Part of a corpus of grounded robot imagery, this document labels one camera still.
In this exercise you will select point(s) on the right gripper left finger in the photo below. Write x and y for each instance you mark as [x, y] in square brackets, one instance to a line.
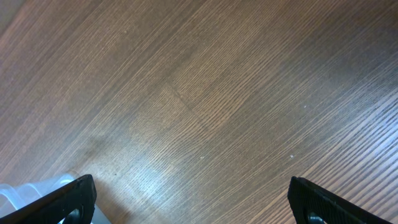
[72, 203]

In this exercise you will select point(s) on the clear plastic container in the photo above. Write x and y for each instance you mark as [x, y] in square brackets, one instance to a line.
[16, 197]

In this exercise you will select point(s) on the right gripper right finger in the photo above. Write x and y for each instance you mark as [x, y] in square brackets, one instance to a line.
[311, 203]

